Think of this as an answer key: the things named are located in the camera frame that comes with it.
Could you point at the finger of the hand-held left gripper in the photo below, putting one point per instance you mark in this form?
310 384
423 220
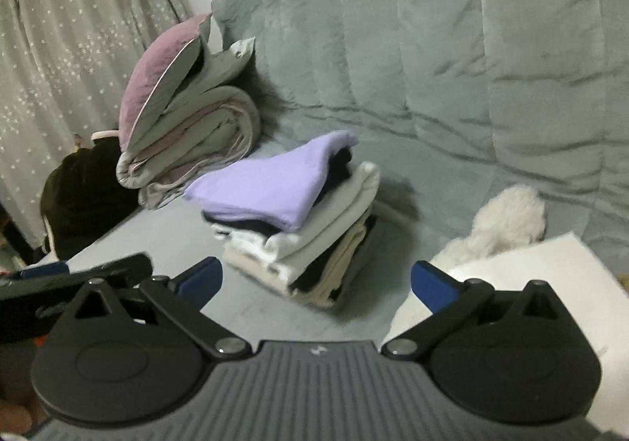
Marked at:
44 270

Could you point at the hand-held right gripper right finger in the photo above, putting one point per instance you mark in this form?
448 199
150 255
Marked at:
432 287

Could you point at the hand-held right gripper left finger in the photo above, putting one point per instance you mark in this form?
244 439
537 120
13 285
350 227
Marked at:
201 277

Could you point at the purple pants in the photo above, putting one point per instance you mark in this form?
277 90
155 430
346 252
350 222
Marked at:
275 185

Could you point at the stack of folded clothes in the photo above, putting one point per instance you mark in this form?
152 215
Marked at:
319 249

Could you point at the person's left hand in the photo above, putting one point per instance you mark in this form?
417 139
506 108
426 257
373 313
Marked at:
14 416

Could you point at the black plush blanket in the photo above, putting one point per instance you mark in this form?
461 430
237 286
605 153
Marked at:
83 200

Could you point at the white fluffy plush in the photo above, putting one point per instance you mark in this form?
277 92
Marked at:
511 219

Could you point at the white garment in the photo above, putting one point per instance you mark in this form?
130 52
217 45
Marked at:
565 274

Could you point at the folded grey pink quilt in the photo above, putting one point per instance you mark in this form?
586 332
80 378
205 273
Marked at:
206 126

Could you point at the pink pillow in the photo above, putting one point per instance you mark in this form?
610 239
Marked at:
157 72

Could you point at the grey star-patterned curtain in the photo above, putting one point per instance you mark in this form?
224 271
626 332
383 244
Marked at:
73 52

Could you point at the grey quilted blanket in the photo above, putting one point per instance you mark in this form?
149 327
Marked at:
442 52

